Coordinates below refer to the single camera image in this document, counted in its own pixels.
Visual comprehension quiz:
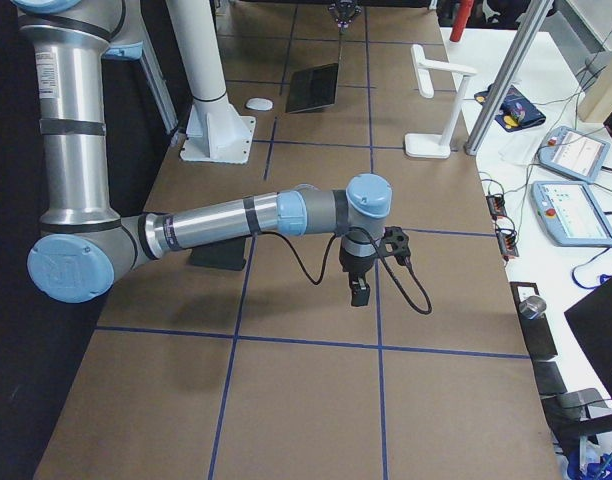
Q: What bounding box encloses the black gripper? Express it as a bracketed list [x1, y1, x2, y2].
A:
[339, 234, 377, 307]
[328, 0, 362, 31]

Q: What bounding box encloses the grey laptop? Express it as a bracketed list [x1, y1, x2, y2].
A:
[284, 29, 344, 114]

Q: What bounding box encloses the white computer mouse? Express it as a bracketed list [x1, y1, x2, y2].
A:
[245, 97, 274, 111]

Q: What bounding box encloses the black mouse pad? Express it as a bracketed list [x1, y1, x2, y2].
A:
[188, 237, 246, 271]

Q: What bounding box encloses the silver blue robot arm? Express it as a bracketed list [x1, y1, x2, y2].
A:
[16, 1, 392, 306]

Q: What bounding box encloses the white desk lamp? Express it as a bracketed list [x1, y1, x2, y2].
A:
[403, 43, 478, 160]

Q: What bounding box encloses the red cylinder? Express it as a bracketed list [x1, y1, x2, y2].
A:
[449, 0, 475, 43]

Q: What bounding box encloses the right red terminal block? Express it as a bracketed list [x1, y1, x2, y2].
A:
[495, 228, 519, 260]

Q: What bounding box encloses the red terminal block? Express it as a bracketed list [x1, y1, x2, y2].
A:
[495, 228, 519, 260]
[486, 193, 507, 221]

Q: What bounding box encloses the left red terminal block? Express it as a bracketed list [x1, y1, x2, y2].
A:
[486, 193, 507, 221]

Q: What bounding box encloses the silver metal cylinder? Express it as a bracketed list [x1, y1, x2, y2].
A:
[518, 295, 547, 320]

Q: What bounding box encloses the black box with label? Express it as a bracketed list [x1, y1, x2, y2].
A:
[510, 281, 558, 361]

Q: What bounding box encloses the navy space pattern pouch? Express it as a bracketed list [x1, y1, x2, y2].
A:
[495, 85, 546, 132]

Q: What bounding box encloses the near teach pendant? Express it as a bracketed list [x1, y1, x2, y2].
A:
[530, 181, 612, 247]

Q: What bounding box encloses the teach pendant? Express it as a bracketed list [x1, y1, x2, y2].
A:
[530, 181, 612, 247]
[537, 126, 610, 184]

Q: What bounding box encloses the black monitor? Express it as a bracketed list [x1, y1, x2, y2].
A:
[565, 277, 612, 399]

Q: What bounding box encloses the far teach pendant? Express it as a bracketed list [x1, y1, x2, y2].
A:
[537, 126, 610, 184]

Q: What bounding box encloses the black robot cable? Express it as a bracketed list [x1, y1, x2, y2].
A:
[258, 227, 433, 316]

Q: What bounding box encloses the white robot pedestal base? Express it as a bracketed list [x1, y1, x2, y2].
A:
[167, 0, 256, 164]

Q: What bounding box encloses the aluminium frame post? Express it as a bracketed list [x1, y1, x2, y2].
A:
[464, 0, 552, 156]

